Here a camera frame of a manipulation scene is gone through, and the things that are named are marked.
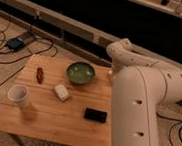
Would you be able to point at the long wooden beam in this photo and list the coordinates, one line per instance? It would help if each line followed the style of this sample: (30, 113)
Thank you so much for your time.
(79, 29)

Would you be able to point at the black rectangular box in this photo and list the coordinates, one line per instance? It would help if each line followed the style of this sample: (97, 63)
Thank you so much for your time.
(97, 115)

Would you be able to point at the small red-brown object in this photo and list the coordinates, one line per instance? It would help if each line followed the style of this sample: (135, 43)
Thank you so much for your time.
(40, 75)

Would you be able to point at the white rectangular block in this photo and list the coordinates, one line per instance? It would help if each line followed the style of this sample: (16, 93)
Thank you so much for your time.
(61, 92)

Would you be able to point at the green ceramic bowl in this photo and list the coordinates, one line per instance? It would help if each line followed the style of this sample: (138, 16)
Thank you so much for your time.
(80, 73)

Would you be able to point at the wooden table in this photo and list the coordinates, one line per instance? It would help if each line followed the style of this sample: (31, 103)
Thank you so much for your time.
(50, 119)

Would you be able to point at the white paper cup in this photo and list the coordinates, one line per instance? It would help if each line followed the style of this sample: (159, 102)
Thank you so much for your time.
(19, 94)

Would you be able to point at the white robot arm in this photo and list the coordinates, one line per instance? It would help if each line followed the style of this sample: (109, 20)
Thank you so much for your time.
(139, 84)

